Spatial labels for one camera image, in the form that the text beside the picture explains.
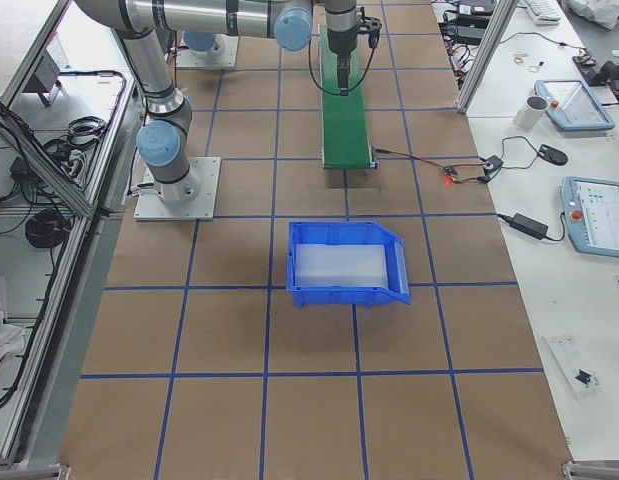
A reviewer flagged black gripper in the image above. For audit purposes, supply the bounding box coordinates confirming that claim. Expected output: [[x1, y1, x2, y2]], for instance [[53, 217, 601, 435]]
[[336, 53, 350, 96]]

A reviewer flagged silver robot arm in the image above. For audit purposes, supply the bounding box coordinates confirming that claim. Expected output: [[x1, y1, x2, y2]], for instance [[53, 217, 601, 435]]
[[182, 31, 224, 54], [78, 1, 316, 203]]

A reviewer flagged green conveyor belt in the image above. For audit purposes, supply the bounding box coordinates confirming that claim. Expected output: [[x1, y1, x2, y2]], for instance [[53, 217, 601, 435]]
[[319, 25, 377, 170]]

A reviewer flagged small black controller box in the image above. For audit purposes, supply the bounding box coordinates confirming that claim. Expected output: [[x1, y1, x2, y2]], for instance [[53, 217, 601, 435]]
[[482, 155, 503, 183]]

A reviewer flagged white mug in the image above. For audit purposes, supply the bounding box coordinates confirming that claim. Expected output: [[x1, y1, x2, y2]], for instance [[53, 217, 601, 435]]
[[513, 95, 548, 130]]

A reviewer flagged blue plastic bin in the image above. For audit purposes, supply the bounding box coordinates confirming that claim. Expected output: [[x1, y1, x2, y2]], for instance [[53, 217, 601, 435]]
[[286, 221, 411, 307]]

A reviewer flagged upper teach pendant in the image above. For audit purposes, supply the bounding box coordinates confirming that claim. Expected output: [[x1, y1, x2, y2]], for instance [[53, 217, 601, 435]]
[[534, 80, 615, 132]]

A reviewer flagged teach pendant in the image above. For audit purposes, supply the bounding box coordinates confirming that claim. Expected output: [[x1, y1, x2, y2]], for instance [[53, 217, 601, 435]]
[[534, 80, 615, 132], [560, 176, 619, 258]]

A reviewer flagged black computer mouse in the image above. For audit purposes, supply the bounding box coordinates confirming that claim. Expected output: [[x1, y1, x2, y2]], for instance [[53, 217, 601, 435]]
[[538, 144, 568, 166]]

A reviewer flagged black power adapter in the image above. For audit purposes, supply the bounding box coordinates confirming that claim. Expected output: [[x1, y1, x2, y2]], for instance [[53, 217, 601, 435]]
[[509, 213, 548, 240]]

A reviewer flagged lower teach pendant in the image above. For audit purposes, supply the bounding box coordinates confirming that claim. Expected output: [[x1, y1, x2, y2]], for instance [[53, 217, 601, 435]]
[[560, 176, 619, 258]]

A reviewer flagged clear plastic bag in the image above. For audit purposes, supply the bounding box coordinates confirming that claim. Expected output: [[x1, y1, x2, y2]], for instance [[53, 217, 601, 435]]
[[540, 333, 605, 405]]

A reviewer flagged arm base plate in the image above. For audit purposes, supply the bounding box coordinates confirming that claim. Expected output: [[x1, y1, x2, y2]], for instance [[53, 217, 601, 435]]
[[176, 32, 239, 70], [134, 157, 221, 221]]

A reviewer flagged aluminium frame post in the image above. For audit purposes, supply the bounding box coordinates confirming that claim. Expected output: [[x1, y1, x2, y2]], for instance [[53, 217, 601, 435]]
[[456, 0, 518, 114]]

